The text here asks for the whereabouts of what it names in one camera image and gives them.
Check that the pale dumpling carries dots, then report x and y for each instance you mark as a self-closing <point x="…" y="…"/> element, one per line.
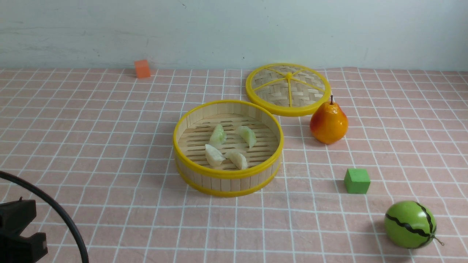
<point x="237" y="158"/>
<point x="247" y="134"/>
<point x="218" y="137"/>
<point x="213" y="156"/>

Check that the yellow-rimmed bamboo steamer tray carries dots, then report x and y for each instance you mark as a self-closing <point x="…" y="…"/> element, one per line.
<point x="193" y="132"/>

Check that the yellow woven steamer lid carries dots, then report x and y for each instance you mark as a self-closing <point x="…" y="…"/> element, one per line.
<point x="287" y="89"/>

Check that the orange toy pear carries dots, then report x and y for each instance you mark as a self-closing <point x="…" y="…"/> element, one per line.
<point x="329" y="123"/>

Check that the orange foam cube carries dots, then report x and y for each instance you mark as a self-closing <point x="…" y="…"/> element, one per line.
<point x="142" y="69"/>

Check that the green foam cube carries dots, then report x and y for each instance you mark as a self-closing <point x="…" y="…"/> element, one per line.
<point x="357" y="181"/>

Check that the green toy watermelon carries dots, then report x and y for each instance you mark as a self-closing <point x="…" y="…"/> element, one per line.
<point x="410" y="225"/>

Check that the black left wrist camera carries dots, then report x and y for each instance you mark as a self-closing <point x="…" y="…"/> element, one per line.
<point x="15" y="216"/>

